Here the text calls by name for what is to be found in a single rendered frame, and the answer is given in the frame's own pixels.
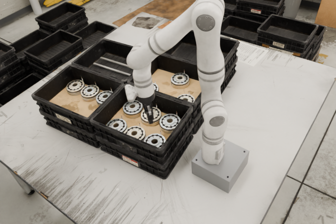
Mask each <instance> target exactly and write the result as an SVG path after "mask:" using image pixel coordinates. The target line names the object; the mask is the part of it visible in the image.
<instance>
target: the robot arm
mask: <svg viewBox="0 0 336 224"><path fill-rule="evenodd" d="M224 12H225V3H224V0H196V1H195V2H194V3H193V4H192V5H191V6H190V7H189V8H188V9H187V10H186V11H185V12H184V13H182V14H181V15H180V16H179V17H178V18H176V19H175V20H174V21H172V22H171V23H170V24H168V25H167V26H166V27H164V28H163V29H161V30H160V31H158V32H156V33H155V34H154V35H152V36H151V37H149V38H148V39H147V40H146V41H145V43H141V42H139V43H137V44H135V45H134V46H133V48H132V49H131V51H130V52H129V54H128V56H127V58H126V62H127V65H128V66H129V67H130V68H131V69H133V73H132V75H133V81H134V86H132V85H130V84H127V85H126V86H125V93H126V97H127V100H128V102H130V103H131V102H134V101H135V99H137V100H138V102H140V103H142V106H143V108H144V112H145V114H146V115H147V120H148V124H149V125H150V124H153V123H154V121H153V120H154V114H153V104H152V101H153V100H154V99H155V90H154V84H153V81H152V75H151V62H152V61H153V60H154V59H155V58H156V57H158V56H159V55H161V54H163V53H164V52H166V51H168V50H169V49H171V48H172V47H174V46H175V45H176V44H177V43H178V42H179V41H180V40H181V39H182V38H183V37H184V36H185V35H186V34H188V33H189V32H190V31H191V30H192V29H193V32H194V36H195V41H196V49H197V50H196V56H197V72H198V79H199V84H200V87H201V105H200V107H201V112H202V116H203V119H204V124H203V126H202V149H201V151H202V152H201V155H202V159H203V160H204V161H205V162H206V163H208V164H212V165H213V164H216V165H219V163H220V161H221V160H222V158H223V156H224V153H225V142H224V135H225V131H226V129H227V124H228V113H227V111H226V108H225V106H224V103H223V100H222V96H221V84H222V83H223V81H224V78H225V61H224V56H223V53H222V51H221V48H220V34H221V26H222V21H223V17H224Z"/></svg>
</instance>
